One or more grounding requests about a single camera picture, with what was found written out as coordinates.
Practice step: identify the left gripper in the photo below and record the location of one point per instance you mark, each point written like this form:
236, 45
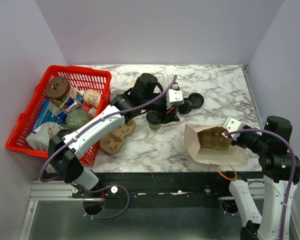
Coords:
171, 117

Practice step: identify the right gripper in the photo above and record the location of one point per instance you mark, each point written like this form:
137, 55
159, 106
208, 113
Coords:
239, 141

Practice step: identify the green paper cup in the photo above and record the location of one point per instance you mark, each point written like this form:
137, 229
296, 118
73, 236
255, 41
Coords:
154, 127

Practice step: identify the beige paper bag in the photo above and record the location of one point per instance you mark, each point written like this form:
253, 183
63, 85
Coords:
206, 145

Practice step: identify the black cup lid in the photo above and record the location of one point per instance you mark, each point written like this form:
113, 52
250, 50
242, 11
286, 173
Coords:
152, 118

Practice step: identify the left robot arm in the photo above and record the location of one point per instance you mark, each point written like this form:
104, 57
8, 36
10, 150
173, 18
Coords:
146, 96

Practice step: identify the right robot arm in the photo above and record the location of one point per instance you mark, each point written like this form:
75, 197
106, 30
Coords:
281, 174

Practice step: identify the stack of black lids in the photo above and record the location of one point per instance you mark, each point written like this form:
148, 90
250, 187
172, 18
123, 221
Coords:
193, 101

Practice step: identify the white wrapped straws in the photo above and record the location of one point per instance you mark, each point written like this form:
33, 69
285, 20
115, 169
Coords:
165, 80

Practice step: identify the stack of paper cups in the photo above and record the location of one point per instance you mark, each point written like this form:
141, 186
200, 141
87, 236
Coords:
132, 83

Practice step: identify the brown cardboard cup carrier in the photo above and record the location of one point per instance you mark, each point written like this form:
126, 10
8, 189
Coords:
113, 142

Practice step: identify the red plastic basket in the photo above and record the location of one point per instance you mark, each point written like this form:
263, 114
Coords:
84, 78

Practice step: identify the beige bottle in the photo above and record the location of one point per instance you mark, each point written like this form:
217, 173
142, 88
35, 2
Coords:
92, 97

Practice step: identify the green round melon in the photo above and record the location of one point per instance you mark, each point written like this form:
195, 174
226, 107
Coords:
76, 119

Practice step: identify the blue red can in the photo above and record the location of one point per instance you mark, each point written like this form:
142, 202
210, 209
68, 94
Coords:
69, 106

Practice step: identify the brown cork roll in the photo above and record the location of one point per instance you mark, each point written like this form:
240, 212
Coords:
58, 88

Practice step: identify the blue white package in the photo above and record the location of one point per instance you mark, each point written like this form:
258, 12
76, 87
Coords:
47, 113

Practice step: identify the white snack bag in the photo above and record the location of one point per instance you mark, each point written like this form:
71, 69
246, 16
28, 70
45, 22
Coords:
39, 138

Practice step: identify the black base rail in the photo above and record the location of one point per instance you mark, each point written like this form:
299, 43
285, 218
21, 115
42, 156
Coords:
181, 180

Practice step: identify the aluminium frame rail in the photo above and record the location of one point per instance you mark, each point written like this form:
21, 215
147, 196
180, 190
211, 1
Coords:
147, 194

